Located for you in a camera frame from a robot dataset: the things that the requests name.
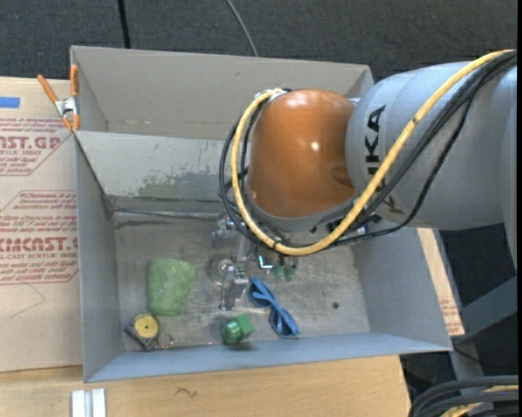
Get yellow and grey tape measure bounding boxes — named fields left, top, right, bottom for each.
left=123, top=312, right=162, bottom=352

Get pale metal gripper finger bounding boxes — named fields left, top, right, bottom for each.
left=218, top=263, right=250, bottom=312
left=211, top=215, right=245, bottom=249

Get blue sunglasses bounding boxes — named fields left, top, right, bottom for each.
left=247, top=276, right=301, bottom=339

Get small green toy block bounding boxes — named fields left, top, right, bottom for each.
left=220, top=312, right=256, bottom=347

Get green plastic cup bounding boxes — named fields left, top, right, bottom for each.
left=147, top=256, right=198, bottom=317

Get brown cardboard board red print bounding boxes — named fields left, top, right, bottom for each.
left=0, top=75, right=466, bottom=374

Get grey metal bin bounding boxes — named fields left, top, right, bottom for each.
left=69, top=44, right=454, bottom=384

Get clear round glass thing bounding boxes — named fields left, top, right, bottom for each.
left=209, top=254, right=238, bottom=286

